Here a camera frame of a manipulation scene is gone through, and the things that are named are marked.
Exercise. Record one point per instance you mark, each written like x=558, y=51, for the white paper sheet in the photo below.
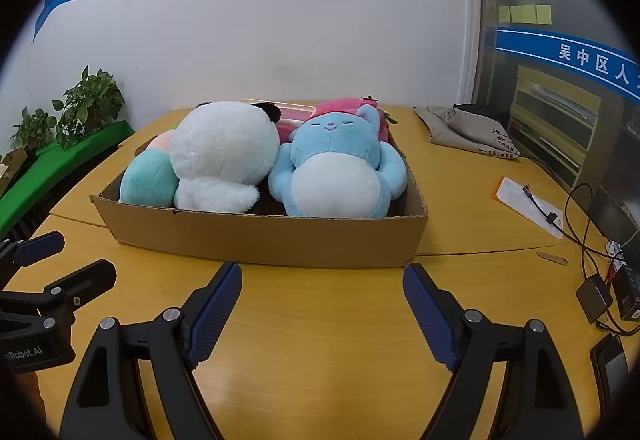
x=520, y=202

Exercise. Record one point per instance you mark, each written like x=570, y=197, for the blue window banner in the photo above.
x=565, y=57

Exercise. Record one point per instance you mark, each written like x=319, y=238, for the person's left hand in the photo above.
x=32, y=395

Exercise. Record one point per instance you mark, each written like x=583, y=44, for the pink plush bear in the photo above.
x=340, y=107

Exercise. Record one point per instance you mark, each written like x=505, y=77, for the mint green plush toy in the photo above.
x=145, y=180

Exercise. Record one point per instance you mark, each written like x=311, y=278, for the clear white phone case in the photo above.
x=295, y=109

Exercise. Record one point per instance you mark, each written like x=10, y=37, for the black power brick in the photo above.
x=631, y=292

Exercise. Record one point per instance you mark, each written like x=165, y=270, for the small wooden strip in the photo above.
x=552, y=258

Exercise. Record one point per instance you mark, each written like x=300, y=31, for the small potted green plant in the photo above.
x=32, y=129

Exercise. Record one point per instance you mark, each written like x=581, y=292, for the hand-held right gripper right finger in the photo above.
x=430, y=315

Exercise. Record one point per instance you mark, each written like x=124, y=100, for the white panda plush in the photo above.
x=220, y=154

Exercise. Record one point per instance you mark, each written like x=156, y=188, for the blue plush toy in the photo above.
x=330, y=185

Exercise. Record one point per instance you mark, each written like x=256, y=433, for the cardboard box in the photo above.
x=300, y=245

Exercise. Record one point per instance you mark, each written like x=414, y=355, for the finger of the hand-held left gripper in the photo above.
x=75, y=280
x=40, y=243

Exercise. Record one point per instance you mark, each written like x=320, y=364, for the large potted green plant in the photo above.
x=90, y=102

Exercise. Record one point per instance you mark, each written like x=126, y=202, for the black phone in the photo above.
x=611, y=365

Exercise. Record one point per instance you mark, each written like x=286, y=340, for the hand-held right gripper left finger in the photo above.
x=215, y=315

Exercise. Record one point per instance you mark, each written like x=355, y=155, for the beige cloth bag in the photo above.
x=465, y=137

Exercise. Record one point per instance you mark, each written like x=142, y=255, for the yellow sticky note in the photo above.
x=529, y=13
x=516, y=13
x=504, y=13
x=543, y=14

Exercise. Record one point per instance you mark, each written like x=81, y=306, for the white power strip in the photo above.
x=616, y=252

